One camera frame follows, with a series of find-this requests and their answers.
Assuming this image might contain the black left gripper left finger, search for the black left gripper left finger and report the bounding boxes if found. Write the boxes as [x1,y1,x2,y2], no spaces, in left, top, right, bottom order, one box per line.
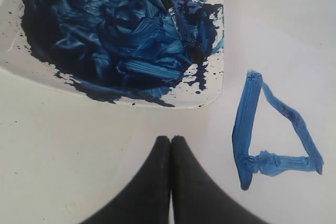
[83,136,170,224]

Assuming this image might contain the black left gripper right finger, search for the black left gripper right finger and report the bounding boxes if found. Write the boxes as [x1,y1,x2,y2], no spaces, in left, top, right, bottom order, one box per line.
[171,136,265,224]

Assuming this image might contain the white paper sheet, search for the white paper sheet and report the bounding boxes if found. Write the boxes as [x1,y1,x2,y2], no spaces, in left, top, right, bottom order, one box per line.
[148,0,335,223]

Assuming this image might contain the black paintbrush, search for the black paintbrush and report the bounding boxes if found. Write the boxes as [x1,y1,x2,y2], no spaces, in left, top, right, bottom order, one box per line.
[161,0,205,65]

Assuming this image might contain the white tray with blue paint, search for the white tray with blue paint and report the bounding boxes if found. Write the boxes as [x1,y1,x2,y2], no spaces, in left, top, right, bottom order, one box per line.
[1,0,224,109]

